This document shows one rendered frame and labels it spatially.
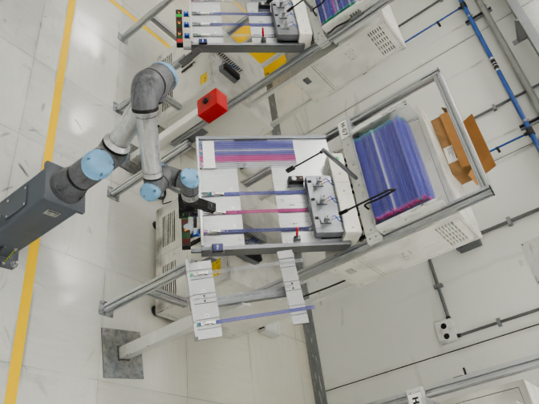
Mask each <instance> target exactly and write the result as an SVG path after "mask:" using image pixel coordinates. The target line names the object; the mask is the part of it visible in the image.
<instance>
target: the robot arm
mask: <svg viewBox="0 0 539 404"><path fill-rule="evenodd" d="M177 83H178V77H177V73H176V71H175V69H174V68H173V67H172V66H171V65H170V64H168V63H165V62H158V63H153V64H152V65H151V66H149V67H147V68H145V69H143V70H141V71H139V72H138V73H137V74H136V75H135V76H134V78H133V80H132V85H131V102H130V103H129V105H128V107H127V108H126V110H125V111H124V113H123V114H122V116H121V117H120V120H119V121H118V123H117V124H116V125H115V127H114V129H113V130H112V132H111V133H107V134H106V135H105V136H104V137H103V139H102V140H101V142H100V143H99V145H98V146H97V147H96V148H94V149H93V150H91V151H89V152H87V153H86V154H85V155H84V156H83V157H81V158H80V159H79V160H77V161H76V162H74V163H73V164H72V165H71V166H69V167H66V168H60V169H58V170H56V171H55V172H53V173H52V174H51V177H50V186H51V190H52V192H53V193H54V194H55V195H56V196H57V197H58V198H59V199H60V200H61V201H63V202H65V203H68V204H75V203H77V202H79V201H80V200H81V199H82V198H83V197H84V195H85V194H86V192H87V190H88V189H89V188H91V187H93V186H94V185H96V184H97V183H99V182H100V181H101V180H103V179H105V178H107V177H108V176H109V175H110V174H111V173H112V172H113V171H114V170H115V169H117V168H118V167H119V166H120V165H122V164H123V163H124V162H125V161H126V159H127V158H128V154H129V152H130V145H129V144H130V143H131V142H132V140H133V139H134V137H135V136H136V134H138V140H139V147H140V160H141V167H142V173H143V180H144V184H143V185H142V187H141V188H140V194H141V196H142V197H143V198H144V199H145V200H146V201H154V200H156V199H157V198H159V197H160V196H161V194H162V193H163V192H164V191H165V190H166V189H167V188H168V187H169V186H170V185H171V186H173V187H175V188H180V189H181V194H178V204H179V219H183V218H184V219H188V217H193V218H189V219H188V223H187V224H185V225H184V229H188V230H192V231H193V235H195V234H196V232H197V216H198V214H197V209H200V210H202V211H205V212H209V213H212V214H213V213H214V212H215V211H216V203H213V202H211V201H208V200H204V199H201V198H199V186H200V178H199V173H198V171H197V170H196V169H194V168H186V169H184V170H180V169H178V168H174V167H171V166H168V165H167V164H162V163H161V157H160V142H159V134H158V126H157V117H156V113H157V112H158V111H159V105H161V104H162V103H163V101H164V100H165V98H166V97H167V95H168V93H169V92H170V91H172V90H174V89H175V87H176V85H177ZM183 214H184V215H183Z"/></svg>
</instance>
